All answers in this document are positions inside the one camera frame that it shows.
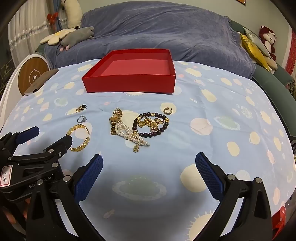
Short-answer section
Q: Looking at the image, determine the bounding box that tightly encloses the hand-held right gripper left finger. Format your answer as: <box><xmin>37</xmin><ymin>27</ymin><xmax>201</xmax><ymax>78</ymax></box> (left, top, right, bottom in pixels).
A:
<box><xmin>25</xmin><ymin>154</ymin><xmax>109</xmax><ymax>241</ymax></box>

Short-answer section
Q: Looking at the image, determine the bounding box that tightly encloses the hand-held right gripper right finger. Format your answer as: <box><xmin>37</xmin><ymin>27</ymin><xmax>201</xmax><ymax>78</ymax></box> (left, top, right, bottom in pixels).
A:
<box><xmin>195</xmin><ymin>152</ymin><xmax>273</xmax><ymax>241</ymax></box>

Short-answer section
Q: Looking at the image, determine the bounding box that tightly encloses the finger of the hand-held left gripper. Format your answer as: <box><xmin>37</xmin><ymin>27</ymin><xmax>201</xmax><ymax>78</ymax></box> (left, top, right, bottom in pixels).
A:
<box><xmin>14</xmin><ymin>135</ymin><xmax>73</xmax><ymax>168</ymax></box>
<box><xmin>0</xmin><ymin>126</ymin><xmax>40</xmax><ymax>160</ymax></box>

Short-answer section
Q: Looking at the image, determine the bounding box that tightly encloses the gold chain bangle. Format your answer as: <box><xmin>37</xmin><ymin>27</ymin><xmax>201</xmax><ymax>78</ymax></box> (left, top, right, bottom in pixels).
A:
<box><xmin>66</xmin><ymin>124</ymin><xmax>91</xmax><ymax>152</ymax></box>

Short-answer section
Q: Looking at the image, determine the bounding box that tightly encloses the gold watch band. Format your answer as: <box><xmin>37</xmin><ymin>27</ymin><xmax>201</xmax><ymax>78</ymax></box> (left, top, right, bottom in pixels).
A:
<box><xmin>109</xmin><ymin>108</ymin><xmax>123</xmax><ymax>136</ymax></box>

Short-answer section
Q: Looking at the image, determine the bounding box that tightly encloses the pearl bracelet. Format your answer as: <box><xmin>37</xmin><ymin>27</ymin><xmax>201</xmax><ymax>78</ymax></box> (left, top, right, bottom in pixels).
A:
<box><xmin>115</xmin><ymin>122</ymin><xmax>151</xmax><ymax>153</ymax></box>

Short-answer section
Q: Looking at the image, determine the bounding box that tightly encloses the dark bead bracelet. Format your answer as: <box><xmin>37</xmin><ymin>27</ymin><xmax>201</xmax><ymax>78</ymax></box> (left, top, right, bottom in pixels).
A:
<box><xmin>132</xmin><ymin>112</ymin><xmax>170</xmax><ymax>139</ymax></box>

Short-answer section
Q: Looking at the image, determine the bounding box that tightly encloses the red cardboard box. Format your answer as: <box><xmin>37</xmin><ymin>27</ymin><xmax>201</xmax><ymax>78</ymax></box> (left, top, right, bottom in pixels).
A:
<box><xmin>82</xmin><ymin>48</ymin><xmax>176</xmax><ymax>94</ymax></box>

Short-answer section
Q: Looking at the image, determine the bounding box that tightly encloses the light blue planet-print tablecloth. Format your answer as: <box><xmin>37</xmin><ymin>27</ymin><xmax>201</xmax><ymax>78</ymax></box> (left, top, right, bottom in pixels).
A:
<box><xmin>0</xmin><ymin>59</ymin><xmax>294</xmax><ymax>241</ymax></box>

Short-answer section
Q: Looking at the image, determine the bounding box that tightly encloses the white stand with wooden disc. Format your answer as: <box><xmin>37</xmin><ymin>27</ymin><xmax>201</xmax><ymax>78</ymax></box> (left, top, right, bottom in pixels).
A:
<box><xmin>0</xmin><ymin>54</ymin><xmax>51</xmax><ymax>116</ymax></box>

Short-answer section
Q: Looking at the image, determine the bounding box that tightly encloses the red bag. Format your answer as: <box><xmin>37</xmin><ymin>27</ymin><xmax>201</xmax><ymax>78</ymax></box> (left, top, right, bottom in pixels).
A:
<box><xmin>271</xmin><ymin>205</ymin><xmax>287</xmax><ymax>235</ymax></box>

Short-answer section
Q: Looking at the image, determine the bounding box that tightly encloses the white sheer curtain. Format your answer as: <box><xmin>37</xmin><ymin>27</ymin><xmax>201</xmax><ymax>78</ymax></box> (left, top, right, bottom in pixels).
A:
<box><xmin>8</xmin><ymin>3</ymin><xmax>56</xmax><ymax>67</ymax></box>

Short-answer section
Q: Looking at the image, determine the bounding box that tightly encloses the flower-shaped plush cushion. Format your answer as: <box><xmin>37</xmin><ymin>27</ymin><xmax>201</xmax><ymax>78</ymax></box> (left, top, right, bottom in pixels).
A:
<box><xmin>40</xmin><ymin>28</ymin><xmax>77</xmax><ymax>45</ymax></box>

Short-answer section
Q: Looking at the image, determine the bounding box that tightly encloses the grey plush toy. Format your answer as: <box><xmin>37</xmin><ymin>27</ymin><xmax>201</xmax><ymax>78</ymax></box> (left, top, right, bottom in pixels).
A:
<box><xmin>60</xmin><ymin>26</ymin><xmax>95</xmax><ymax>51</ymax></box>

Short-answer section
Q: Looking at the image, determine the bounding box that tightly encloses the green sofa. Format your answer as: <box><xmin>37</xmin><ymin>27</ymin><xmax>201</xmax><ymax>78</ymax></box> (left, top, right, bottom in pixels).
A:
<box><xmin>230</xmin><ymin>20</ymin><xmax>296</xmax><ymax>139</ymax></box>

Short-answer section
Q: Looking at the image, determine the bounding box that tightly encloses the blue curtain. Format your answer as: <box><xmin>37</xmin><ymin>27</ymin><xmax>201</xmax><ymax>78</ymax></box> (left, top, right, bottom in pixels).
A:
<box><xmin>52</xmin><ymin>0</ymin><xmax>68</xmax><ymax>30</ymax></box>

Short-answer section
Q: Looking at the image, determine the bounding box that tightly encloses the beige plush cushion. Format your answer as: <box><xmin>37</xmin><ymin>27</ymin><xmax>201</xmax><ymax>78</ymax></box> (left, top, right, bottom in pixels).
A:
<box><xmin>264</xmin><ymin>56</ymin><xmax>278</xmax><ymax>70</ymax></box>

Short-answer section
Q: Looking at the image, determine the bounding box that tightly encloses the long white plush toy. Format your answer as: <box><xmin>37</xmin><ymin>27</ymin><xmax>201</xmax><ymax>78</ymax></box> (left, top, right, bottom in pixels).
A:
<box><xmin>60</xmin><ymin>0</ymin><xmax>84</xmax><ymax>29</ymax></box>

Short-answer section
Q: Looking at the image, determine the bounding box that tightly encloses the gold cushion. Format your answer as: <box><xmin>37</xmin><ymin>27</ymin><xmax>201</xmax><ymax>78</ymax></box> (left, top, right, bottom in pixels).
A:
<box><xmin>238</xmin><ymin>32</ymin><xmax>271</xmax><ymax>72</ymax></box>

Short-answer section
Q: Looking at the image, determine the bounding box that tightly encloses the silver-grey cushion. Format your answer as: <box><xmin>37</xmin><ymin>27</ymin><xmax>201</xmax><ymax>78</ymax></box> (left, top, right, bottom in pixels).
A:
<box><xmin>243</xmin><ymin>27</ymin><xmax>271</xmax><ymax>57</ymax></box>

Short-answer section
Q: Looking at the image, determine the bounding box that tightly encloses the red monkey plush toy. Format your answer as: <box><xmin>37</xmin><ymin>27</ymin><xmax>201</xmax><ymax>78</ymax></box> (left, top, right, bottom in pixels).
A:
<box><xmin>258</xmin><ymin>25</ymin><xmax>277</xmax><ymax>61</ymax></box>

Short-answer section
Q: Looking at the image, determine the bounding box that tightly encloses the blue-grey sofa blanket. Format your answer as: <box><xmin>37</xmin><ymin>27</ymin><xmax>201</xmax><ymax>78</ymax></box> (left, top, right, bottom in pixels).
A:
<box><xmin>44</xmin><ymin>5</ymin><xmax>256</xmax><ymax>79</ymax></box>

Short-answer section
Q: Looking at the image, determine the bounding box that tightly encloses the gold chain necklace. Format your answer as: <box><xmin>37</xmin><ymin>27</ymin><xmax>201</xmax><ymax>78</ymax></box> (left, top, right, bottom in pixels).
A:
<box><xmin>136</xmin><ymin>115</ymin><xmax>165</xmax><ymax>130</ymax></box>

